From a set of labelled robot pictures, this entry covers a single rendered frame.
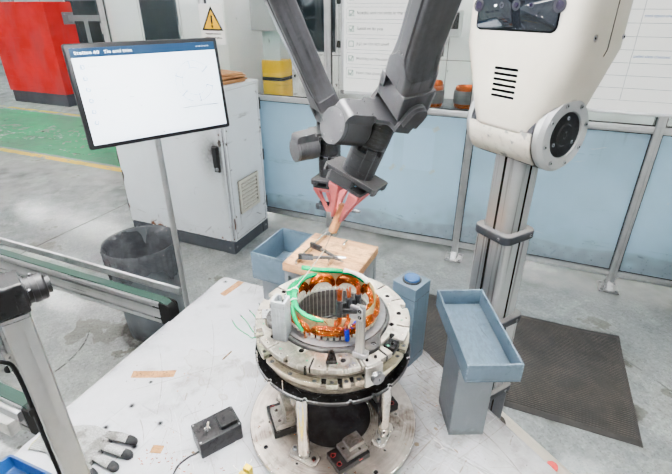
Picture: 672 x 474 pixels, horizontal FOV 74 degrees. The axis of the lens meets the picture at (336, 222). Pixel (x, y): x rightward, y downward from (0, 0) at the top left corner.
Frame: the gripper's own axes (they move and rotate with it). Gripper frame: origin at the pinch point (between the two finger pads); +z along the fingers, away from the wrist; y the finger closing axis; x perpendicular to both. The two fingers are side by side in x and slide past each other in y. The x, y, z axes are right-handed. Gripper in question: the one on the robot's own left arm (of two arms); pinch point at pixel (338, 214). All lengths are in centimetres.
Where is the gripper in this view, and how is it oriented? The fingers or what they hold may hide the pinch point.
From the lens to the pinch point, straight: 81.6
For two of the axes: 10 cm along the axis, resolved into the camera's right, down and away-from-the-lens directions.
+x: 4.5, -2.9, 8.4
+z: -3.6, 8.1, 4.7
